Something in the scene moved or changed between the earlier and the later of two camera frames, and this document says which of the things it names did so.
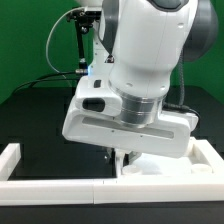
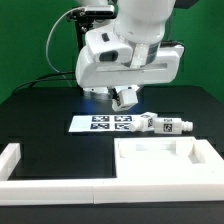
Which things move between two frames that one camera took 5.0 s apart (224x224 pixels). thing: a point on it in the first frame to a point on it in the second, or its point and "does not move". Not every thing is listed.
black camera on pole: [84, 20] does not move
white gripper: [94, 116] to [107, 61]
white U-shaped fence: [99, 191] does not move
